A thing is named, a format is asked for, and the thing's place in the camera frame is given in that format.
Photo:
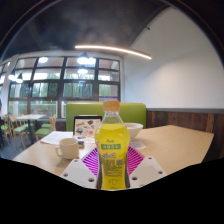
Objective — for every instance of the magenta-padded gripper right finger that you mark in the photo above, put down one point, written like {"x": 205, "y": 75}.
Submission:
{"x": 146, "y": 170}

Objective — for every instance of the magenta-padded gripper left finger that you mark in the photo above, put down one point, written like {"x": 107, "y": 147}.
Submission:
{"x": 78, "y": 171}

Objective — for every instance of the yellow drink bottle orange cap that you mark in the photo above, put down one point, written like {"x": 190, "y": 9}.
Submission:
{"x": 111, "y": 146}

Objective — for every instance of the white mug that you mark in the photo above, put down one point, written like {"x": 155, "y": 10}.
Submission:
{"x": 69, "y": 148}

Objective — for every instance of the open white paper booklet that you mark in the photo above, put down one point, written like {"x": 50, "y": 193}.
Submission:
{"x": 56, "y": 137}

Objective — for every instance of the white bowl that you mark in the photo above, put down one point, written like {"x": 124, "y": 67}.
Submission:
{"x": 134, "y": 130}

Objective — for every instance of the black laptop with stickers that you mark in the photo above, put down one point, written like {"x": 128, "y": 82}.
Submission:
{"x": 87, "y": 127}

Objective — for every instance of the green upholstered bench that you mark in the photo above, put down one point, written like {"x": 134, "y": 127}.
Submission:
{"x": 133, "y": 113}

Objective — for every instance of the group of wooden green-seat chairs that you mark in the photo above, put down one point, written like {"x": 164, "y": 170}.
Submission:
{"x": 20, "y": 128}

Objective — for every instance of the small wooden dining table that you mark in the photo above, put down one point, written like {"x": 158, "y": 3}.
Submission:
{"x": 30, "y": 117}

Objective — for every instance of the group of pendant ceiling lights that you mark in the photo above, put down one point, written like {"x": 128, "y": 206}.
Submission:
{"x": 83, "y": 60}

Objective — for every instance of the long curved linear ceiling lamp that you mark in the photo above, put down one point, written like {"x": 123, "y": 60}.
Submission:
{"x": 113, "y": 49}

